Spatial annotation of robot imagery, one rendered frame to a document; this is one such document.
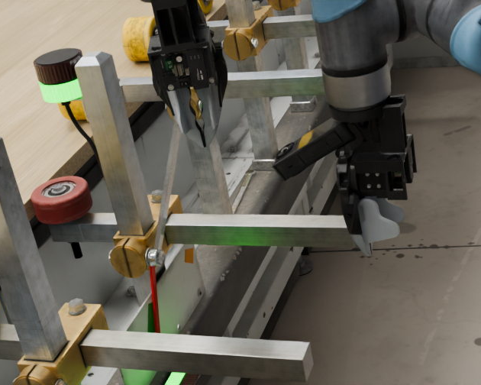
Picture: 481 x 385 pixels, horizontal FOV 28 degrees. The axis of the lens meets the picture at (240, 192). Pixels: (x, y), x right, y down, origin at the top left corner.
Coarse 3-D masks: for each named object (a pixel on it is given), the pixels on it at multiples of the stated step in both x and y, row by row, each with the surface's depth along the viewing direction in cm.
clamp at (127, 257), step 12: (156, 204) 130; (180, 204) 132; (156, 216) 127; (168, 216) 129; (156, 228) 125; (120, 240) 124; (132, 240) 123; (144, 240) 123; (120, 252) 122; (132, 252) 122; (144, 252) 122; (120, 264) 123; (132, 264) 123; (144, 264) 122; (132, 276) 124
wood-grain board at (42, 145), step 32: (0, 0) 236; (32, 0) 230; (64, 0) 224; (96, 0) 219; (128, 0) 214; (224, 0) 201; (0, 32) 210; (32, 32) 205; (64, 32) 201; (96, 32) 197; (0, 64) 189; (32, 64) 185; (128, 64) 175; (0, 96) 172; (32, 96) 169; (0, 128) 158; (32, 128) 155; (64, 128) 153; (32, 160) 144; (64, 160) 141
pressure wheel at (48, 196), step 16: (64, 176) 135; (32, 192) 132; (48, 192) 132; (64, 192) 131; (80, 192) 130; (48, 208) 129; (64, 208) 129; (80, 208) 130; (48, 224) 130; (80, 256) 136
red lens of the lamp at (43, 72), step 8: (80, 56) 115; (56, 64) 114; (64, 64) 114; (72, 64) 114; (40, 72) 115; (48, 72) 114; (56, 72) 114; (64, 72) 114; (72, 72) 115; (40, 80) 115; (48, 80) 115; (56, 80) 114; (64, 80) 114
